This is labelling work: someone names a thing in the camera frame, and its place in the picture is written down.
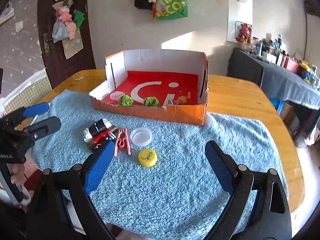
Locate red thread spool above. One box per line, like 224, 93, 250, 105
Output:
86, 125, 118, 149

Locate yellow bottle cap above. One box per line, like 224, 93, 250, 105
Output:
138, 148, 158, 167

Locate clear round plastic lid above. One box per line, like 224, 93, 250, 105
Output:
130, 127, 152, 147

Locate green yarn ball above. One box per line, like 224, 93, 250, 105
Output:
118, 94, 133, 106
143, 96, 159, 107

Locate clear small plastic box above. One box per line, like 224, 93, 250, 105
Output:
110, 91, 125, 101

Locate blonde doll figurine pink dress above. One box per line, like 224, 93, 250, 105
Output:
168, 96, 188, 105

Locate person's left hand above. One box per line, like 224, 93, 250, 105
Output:
10, 164, 28, 186

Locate pink plastic clothespin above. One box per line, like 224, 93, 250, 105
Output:
114, 128, 132, 157

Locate small tag on table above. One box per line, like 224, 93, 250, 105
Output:
74, 76, 84, 81

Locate light blue towel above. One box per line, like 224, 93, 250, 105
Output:
30, 90, 286, 239

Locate dark brown door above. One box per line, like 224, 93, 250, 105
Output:
37, 0, 96, 88

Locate blue cloth covered table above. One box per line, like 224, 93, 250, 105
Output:
227, 48, 319, 110

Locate pink plush toy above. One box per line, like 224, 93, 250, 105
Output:
57, 6, 76, 40

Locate orange white cardboard box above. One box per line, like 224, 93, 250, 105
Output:
89, 49, 209, 125

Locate red plush toy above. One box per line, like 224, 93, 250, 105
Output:
235, 23, 252, 44

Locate green tote bag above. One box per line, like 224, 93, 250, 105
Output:
153, 0, 188, 20

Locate wall mirror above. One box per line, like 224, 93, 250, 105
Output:
227, 0, 253, 43

